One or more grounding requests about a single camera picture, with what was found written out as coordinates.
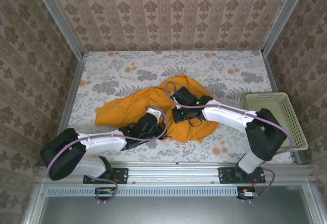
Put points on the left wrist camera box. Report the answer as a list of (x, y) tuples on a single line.
[(154, 112)]

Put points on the pale green plastic basket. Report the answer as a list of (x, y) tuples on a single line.
[(276, 101)]

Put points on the floral table cover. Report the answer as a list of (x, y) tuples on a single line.
[(127, 63)]

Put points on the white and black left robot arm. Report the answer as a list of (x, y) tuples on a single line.
[(102, 142)]

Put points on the aluminium frame post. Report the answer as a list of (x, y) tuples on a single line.
[(283, 19), (58, 19)]

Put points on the aluminium mounting rail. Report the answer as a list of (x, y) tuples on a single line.
[(173, 173)]

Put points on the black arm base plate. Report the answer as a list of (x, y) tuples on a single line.
[(226, 176), (122, 176)]

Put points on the aluminium table side rail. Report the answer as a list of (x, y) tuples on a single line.
[(272, 78), (74, 91)]

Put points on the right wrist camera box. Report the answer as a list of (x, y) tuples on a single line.
[(184, 94)]

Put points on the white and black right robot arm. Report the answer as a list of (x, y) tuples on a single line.
[(230, 115)]

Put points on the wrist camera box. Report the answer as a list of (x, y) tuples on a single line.
[(154, 112), (184, 94)]

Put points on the grey metal panel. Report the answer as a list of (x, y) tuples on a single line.
[(166, 210)]

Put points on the orange t-shirt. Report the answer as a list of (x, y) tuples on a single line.
[(127, 109)]

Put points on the small circuit board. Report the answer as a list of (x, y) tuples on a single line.
[(247, 193), (104, 192)]

